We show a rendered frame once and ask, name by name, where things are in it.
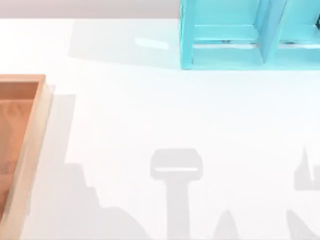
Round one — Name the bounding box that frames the light blue rack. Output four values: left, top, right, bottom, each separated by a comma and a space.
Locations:
179, 0, 320, 71

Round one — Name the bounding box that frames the shallow salmon-coloured box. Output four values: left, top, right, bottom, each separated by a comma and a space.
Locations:
0, 74, 47, 240

